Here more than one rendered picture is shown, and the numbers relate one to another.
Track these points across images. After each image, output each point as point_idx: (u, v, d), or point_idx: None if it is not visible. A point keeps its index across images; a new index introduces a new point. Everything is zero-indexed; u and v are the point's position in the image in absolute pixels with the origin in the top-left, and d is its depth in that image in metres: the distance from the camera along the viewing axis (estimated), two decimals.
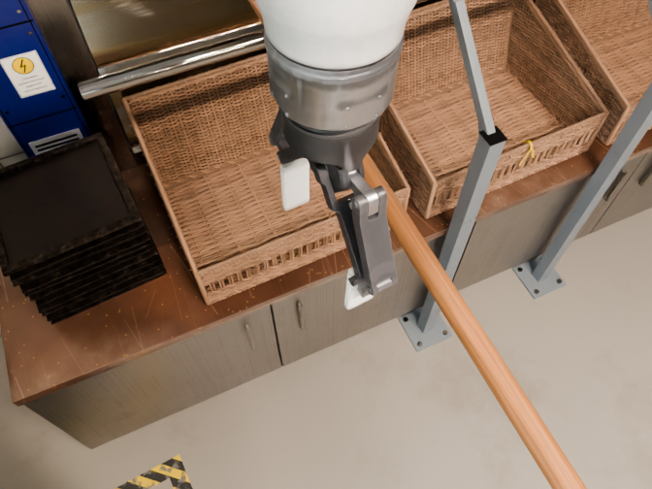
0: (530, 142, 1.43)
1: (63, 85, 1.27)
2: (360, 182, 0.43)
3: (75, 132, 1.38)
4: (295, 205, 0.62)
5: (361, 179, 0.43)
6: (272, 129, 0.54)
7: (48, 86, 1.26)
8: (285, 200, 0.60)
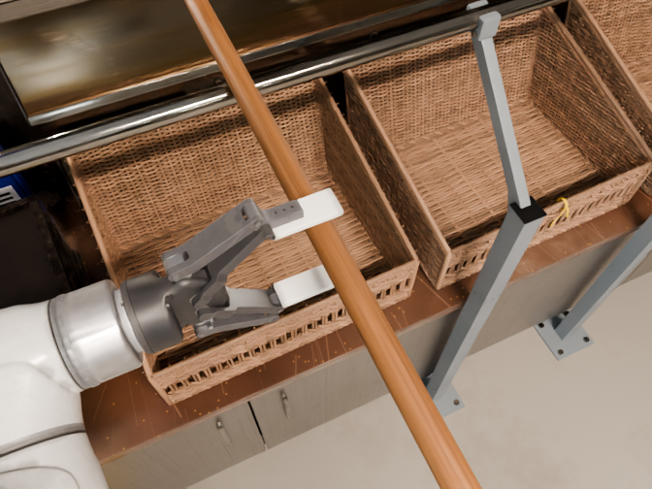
0: (564, 200, 1.17)
1: None
2: None
3: (7, 190, 1.12)
4: (331, 203, 0.53)
5: (193, 321, 0.58)
6: (225, 214, 0.49)
7: None
8: (310, 199, 0.53)
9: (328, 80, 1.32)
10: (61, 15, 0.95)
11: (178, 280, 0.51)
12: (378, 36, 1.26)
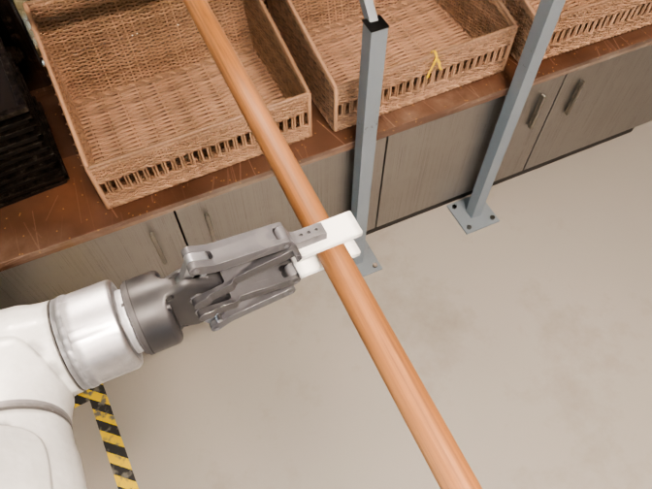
0: (435, 51, 1.43)
1: None
2: None
3: None
4: (350, 224, 0.58)
5: (201, 319, 0.58)
6: (254, 230, 0.53)
7: None
8: (332, 221, 0.58)
9: None
10: None
11: (185, 277, 0.51)
12: None
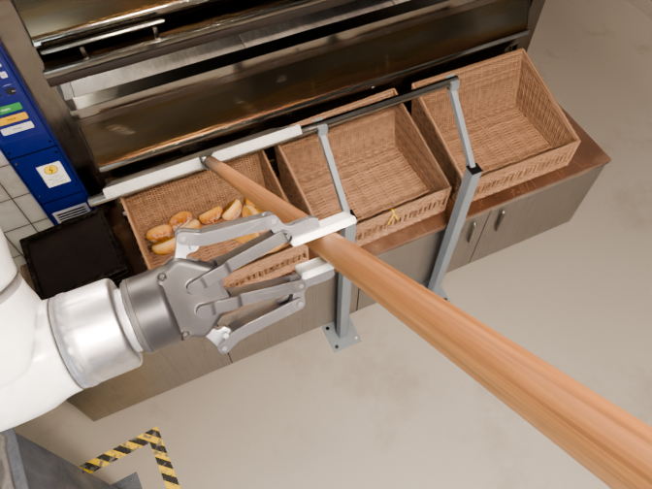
0: (392, 210, 2.10)
1: (76, 179, 1.94)
2: (210, 338, 0.56)
3: (83, 205, 2.05)
4: (346, 220, 0.58)
5: (208, 337, 0.56)
6: (245, 217, 0.56)
7: (66, 179, 1.93)
8: None
9: None
10: (117, 116, 1.88)
11: (178, 256, 0.53)
12: (292, 114, 2.19)
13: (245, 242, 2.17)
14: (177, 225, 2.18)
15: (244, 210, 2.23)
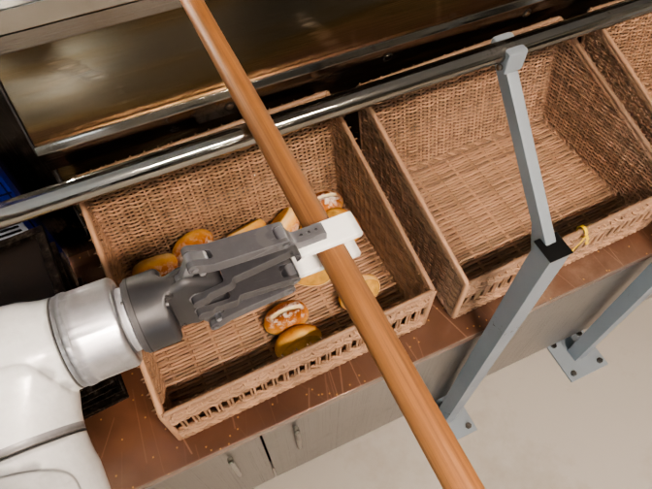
0: (584, 228, 1.14)
1: None
2: None
3: None
4: (351, 224, 0.58)
5: None
6: (254, 229, 0.53)
7: None
8: (333, 221, 0.58)
9: None
10: (69, 43, 0.92)
11: (184, 277, 0.51)
12: (392, 58, 1.23)
13: (309, 284, 1.21)
14: None
15: None
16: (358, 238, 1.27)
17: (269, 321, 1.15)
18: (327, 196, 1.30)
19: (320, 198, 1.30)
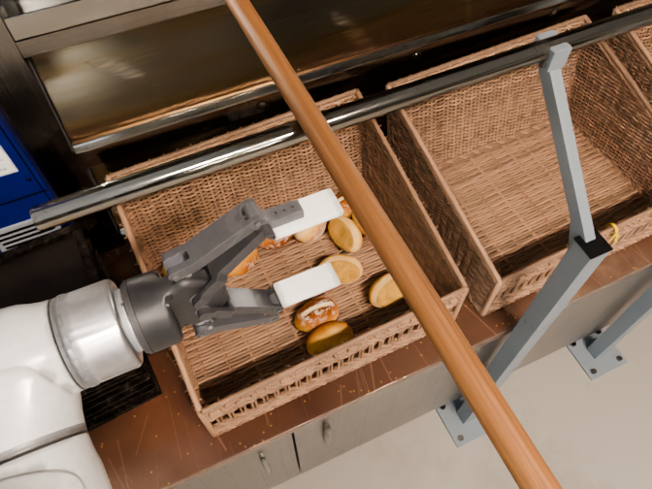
0: (614, 226, 1.15)
1: (28, 167, 0.99)
2: (193, 320, 0.59)
3: None
4: (331, 203, 0.53)
5: (193, 321, 0.58)
6: (225, 214, 0.49)
7: (9, 169, 0.97)
8: (311, 199, 0.53)
9: None
10: (109, 41, 0.93)
11: (178, 280, 0.51)
12: (421, 56, 1.24)
13: None
14: None
15: (334, 223, 1.27)
16: None
17: (300, 318, 1.15)
18: None
19: None
